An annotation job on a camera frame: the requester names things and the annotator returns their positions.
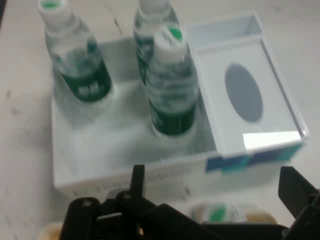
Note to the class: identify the wooden tray with cream rim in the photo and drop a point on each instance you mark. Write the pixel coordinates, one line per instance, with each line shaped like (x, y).
(262, 217)

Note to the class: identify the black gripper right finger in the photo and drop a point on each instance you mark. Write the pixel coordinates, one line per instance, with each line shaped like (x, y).
(305, 207)

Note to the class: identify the white ByteDance organizer box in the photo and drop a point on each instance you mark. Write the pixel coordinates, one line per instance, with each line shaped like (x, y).
(100, 150)

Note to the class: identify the clear water bottle green label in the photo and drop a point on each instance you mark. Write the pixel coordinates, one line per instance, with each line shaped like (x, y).
(82, 75)
(143, 37)
(172, 100)
(217, 212)

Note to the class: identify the blue teal patterned tissue box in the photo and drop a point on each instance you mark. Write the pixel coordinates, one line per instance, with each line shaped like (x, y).
(270, 156)

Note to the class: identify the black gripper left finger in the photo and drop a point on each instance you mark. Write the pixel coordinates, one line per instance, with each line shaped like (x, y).
(85, 220)

